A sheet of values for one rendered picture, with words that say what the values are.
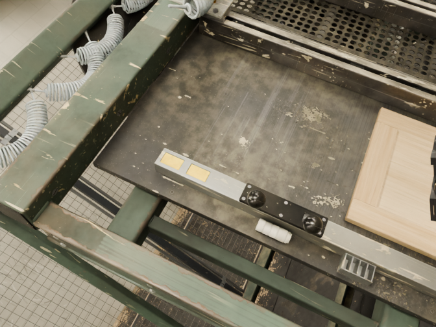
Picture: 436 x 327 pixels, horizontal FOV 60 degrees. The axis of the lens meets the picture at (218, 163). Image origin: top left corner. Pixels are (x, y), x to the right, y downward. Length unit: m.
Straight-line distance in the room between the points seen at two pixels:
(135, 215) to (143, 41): 0.47
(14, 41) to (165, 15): 5.05
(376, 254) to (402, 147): 0.33
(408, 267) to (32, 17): 5.99
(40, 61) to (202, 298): 1.03
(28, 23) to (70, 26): 4.73
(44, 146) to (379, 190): 0.79
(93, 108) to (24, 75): 0.55
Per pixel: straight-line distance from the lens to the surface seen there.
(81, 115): 0.95
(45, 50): 1.52
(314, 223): 0.75
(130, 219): 0.94
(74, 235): 0.86
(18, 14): 6.36
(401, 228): 0.99
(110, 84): 1.00
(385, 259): 0.92
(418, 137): 1.15
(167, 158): 0.92
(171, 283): 0.80
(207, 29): 1.24
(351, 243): 0.90
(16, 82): 1.46
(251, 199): 0.75
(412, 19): 1.47
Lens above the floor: 1.88
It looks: 18 degrees down
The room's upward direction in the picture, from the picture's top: 50 degrees counter-clockwise
